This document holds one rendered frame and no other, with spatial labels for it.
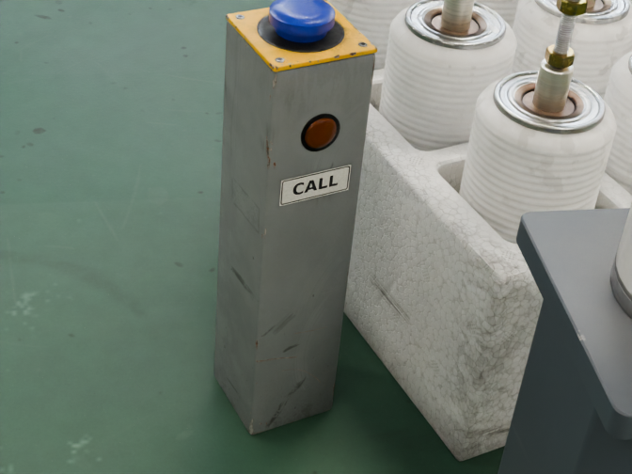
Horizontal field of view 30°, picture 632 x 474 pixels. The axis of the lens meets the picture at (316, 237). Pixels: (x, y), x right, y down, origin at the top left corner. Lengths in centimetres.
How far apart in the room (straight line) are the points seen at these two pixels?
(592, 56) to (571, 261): 36
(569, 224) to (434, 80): 28
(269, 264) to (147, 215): 33
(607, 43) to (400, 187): 20
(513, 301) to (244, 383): 21
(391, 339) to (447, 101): 19
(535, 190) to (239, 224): 20
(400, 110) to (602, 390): 41
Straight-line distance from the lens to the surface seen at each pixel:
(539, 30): 94
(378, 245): 91
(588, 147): 79
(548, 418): 63
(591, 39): 93
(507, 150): 79
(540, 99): 81
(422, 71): 87
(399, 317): 91
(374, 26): 96
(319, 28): 71
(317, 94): 72
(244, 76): 73
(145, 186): 113
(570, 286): 58
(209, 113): 123
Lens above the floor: 66
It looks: 38 degrees down
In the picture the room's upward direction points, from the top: 6 degrees clockwise
